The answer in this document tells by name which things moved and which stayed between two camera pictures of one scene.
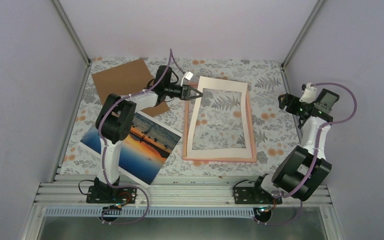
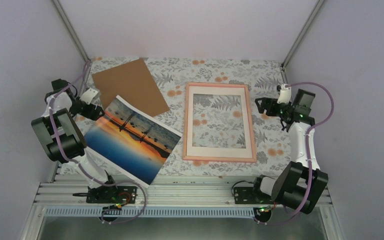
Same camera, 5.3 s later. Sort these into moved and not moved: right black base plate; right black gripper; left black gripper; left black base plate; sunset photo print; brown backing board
Moved: left black gripper; right black gripper
Not moved: left black base plate; brown backing board; sunset photo print; right black base plate
